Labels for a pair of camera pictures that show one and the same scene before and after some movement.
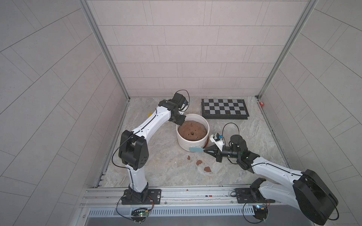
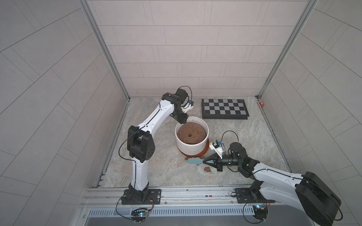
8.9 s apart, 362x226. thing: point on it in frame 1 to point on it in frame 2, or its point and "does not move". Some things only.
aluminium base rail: (186, 206) does not move
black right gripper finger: (214, 155) to (214, 165)
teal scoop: (196, 149) to (195, 160)
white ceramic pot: (193, 133) does not move
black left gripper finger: (179, 119) does not move
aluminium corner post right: (307, 14) does not move
